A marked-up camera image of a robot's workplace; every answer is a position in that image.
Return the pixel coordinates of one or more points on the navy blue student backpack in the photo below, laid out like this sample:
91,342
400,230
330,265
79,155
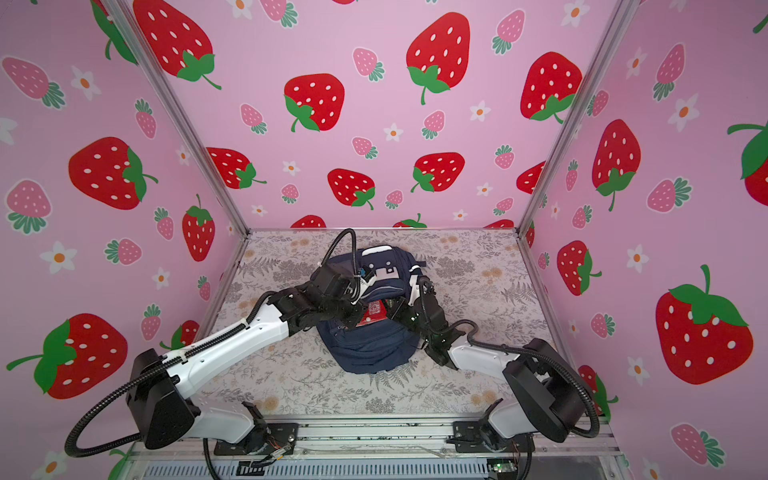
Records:
385,345

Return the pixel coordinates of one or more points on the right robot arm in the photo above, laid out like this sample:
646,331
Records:
549,397

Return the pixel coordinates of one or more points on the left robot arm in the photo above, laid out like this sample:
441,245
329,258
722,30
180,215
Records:
162,394

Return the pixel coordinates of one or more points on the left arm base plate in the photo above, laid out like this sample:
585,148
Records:
263,440

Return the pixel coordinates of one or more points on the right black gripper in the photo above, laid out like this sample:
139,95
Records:
397,311

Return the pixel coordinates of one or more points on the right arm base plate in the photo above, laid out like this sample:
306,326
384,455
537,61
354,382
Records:
477,436

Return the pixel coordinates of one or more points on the red card pack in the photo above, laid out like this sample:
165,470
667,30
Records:
376,312

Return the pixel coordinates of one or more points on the aluminium front rail frame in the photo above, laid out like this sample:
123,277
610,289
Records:
390,446

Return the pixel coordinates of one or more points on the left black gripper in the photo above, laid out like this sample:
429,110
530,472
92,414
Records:
354,305

